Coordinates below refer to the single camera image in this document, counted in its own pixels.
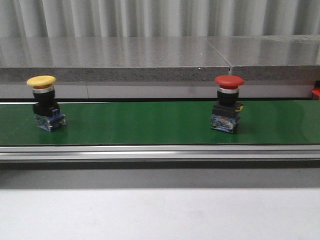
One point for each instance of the white panel below slabs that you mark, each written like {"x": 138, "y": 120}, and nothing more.
{"x": 182, "y": 90}

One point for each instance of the red plastic part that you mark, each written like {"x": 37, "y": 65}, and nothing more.
{"x": 315, "y": 93}

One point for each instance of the red mushroom push button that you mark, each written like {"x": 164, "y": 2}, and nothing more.
{"x": 226, "y": 111}

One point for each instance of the grey stone slab left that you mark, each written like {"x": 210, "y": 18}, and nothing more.
{"x": 110, "y": 59}

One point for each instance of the green conveyor belt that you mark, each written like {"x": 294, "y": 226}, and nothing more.
{"x": 164, "y": 122}

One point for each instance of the aluminium conveyor side rail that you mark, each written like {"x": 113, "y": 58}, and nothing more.
{"x": 159, "y": 153}

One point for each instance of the yellow mushroom push button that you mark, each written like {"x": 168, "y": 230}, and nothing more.
{"x": 47, "y": 112}

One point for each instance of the grey stone slab right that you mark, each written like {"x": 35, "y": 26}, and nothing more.
{"x": 293, "y": 58}

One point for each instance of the grey stone slab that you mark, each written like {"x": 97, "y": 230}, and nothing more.
{"x": 293, "y": 58}
{"x": 110, "y": 59}

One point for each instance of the white pleated curtain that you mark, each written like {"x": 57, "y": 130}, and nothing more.
{"x": 155, "y": 18}

